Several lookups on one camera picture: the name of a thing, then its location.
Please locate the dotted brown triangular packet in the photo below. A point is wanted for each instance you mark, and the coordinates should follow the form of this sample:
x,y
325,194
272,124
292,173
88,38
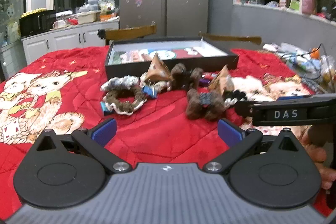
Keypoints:
x,y
156,69

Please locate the purple packet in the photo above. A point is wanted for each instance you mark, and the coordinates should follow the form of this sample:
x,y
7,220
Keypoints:
x,y
204,81

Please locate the white kitchen cabinet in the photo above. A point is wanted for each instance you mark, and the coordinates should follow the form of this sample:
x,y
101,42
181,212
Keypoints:
x,y
71,41

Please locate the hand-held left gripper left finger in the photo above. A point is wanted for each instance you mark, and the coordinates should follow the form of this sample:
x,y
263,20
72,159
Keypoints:
x,y
103,132

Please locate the beige plastic basin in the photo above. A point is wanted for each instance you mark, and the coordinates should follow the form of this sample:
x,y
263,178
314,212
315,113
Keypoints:
x,y
88,18

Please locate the brown fuzzy hair claw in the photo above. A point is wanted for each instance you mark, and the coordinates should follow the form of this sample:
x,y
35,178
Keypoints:
x,y
183,75

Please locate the orange plastic tub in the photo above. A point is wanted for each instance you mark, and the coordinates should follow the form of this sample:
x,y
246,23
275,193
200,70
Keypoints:
x,y
107,16

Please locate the plain brown triangular packet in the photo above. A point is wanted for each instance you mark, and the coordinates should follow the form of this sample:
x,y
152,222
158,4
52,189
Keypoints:
x,y
221,81

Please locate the pile of assorted packets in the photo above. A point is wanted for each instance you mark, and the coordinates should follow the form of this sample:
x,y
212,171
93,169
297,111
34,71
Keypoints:
x,y
302,61

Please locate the white cup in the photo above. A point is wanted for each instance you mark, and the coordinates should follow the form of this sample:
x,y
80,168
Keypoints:
x,y
61,24

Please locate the grey white scrunchie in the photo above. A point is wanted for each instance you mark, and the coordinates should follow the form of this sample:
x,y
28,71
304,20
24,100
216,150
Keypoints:
x,y
118,82

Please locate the person's right hand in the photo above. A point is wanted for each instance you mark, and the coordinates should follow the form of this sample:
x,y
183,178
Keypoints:
x,y
316,153

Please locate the black microwave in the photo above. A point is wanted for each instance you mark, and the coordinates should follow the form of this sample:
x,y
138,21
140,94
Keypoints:
x,y
36,23

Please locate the brown scrunchie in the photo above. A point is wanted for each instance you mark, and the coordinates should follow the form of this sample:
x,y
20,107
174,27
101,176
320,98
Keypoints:
x,y
123,106

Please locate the yellow item on microwave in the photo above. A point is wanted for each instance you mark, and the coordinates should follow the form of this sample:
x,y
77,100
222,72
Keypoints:
x,y
32,12

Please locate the brown fuzzy hair clip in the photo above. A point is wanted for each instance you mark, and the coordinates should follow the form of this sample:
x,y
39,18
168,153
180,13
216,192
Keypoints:
x,y
204,106

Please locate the white plastic bags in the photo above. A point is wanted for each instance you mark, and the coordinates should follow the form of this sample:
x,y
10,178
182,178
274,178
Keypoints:
x,y
107,2

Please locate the black cardboard box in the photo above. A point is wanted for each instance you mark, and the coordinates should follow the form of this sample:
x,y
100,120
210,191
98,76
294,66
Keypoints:
x,y
168,66

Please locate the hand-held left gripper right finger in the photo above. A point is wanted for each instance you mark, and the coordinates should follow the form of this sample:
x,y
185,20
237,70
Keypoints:
x,y
229,133

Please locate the wooden chair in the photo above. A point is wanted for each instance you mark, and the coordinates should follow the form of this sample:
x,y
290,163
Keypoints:
x,y
233,38
131,32

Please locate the red printed blanket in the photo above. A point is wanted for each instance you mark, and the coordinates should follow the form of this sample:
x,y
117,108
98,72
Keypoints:
x,y
162,132

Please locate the black white scrunchie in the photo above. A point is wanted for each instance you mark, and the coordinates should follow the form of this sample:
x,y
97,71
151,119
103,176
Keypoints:
x,y
235,98

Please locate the pink jar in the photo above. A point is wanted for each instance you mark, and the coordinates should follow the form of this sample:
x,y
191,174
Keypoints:
x,y
308,3

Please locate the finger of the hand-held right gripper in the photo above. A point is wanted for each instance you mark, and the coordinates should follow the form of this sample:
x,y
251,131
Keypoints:
x,y
242,108

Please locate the pink fridge sticker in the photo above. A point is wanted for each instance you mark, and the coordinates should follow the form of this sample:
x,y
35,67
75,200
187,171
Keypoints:
x,y
138,0

